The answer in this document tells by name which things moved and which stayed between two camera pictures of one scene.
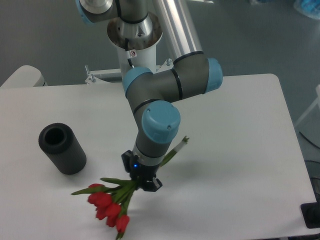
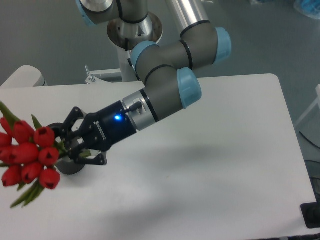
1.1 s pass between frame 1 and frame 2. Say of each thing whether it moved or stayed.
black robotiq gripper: moved
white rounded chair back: stayed
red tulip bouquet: moved
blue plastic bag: stayed
